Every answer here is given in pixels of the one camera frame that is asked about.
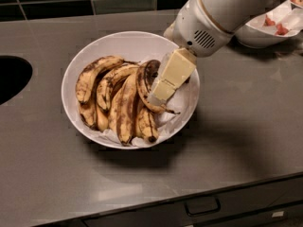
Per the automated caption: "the white bowl with paper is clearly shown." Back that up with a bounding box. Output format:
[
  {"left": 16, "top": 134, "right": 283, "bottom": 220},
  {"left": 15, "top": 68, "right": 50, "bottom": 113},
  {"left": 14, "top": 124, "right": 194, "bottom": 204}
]
[{"left": 236, "top": 0, "right": 303, "bottom": 48}]

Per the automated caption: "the dark drawer front with handle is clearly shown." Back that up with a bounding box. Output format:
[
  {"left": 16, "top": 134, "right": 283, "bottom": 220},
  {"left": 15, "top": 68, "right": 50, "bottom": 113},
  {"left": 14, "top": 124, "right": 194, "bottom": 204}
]
[{"left": 83, "top": 176, "right": 303, "bottom": 227}]

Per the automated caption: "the dark round sink hole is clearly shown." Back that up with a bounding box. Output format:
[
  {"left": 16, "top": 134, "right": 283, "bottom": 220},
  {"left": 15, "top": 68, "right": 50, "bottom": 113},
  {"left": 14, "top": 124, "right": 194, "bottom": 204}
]
[{"left": 0, "top": 56, "right": 33, "bottom": 105}]

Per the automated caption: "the large spotted banana centre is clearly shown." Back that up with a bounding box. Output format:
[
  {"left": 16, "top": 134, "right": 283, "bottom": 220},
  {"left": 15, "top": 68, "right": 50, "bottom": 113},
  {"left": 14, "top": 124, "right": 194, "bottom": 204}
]
[{"left": 109, "top": 74, "right": 137, "bottom": 146}]

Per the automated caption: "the spotted banana far left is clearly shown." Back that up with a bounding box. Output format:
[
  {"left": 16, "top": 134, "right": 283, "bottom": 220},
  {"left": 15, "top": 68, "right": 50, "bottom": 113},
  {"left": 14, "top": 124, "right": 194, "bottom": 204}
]
[{"left": 75, "top": 56, "right": 125, "bottom": 104}]

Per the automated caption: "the large white bowl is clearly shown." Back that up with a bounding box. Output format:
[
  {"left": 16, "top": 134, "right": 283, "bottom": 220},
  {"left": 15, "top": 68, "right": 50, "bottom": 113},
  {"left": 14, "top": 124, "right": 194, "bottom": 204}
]
[{"left": 61, "top": 30, "right": 201, "bottom": 150}]

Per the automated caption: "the white paper in bowl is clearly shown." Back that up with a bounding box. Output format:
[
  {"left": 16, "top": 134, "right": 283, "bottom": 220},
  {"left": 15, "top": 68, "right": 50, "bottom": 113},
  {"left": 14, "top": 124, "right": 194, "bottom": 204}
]
[{"left": 94, "top": 75, "right": 200, "bottom": 149}]

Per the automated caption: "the lower right short banana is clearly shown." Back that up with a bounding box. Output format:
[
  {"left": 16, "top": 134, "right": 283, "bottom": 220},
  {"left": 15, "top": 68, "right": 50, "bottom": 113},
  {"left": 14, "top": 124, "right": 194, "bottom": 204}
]
[{"left": 135, "top": 102, "right": 159, "bottom": 143}]

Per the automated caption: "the curved dark spotted banana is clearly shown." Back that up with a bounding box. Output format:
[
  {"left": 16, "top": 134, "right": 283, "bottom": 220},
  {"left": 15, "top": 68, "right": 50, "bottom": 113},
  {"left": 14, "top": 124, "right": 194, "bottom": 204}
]
[{"left": 136, "top": 60, "right": 177, "bottom": 114}]

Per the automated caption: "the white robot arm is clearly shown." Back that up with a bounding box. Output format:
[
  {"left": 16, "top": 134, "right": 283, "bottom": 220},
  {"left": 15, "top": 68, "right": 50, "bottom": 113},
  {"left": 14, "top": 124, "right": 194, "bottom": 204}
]
[{"left": 148, "top": 0, "right": 286, "bottom": 106}]

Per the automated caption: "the lower left banana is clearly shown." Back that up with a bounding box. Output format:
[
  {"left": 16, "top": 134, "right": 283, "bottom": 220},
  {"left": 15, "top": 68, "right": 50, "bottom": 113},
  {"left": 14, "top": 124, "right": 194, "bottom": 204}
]
[{"left": 79, "top": 98, "right": 109, "bottom": 131}]

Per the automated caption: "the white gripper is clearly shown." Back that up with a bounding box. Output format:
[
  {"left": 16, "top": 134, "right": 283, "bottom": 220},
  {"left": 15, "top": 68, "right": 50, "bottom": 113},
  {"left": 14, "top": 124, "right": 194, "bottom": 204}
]
[{"left": 148, "top": 0, "right": 232, "bottom": 106}]

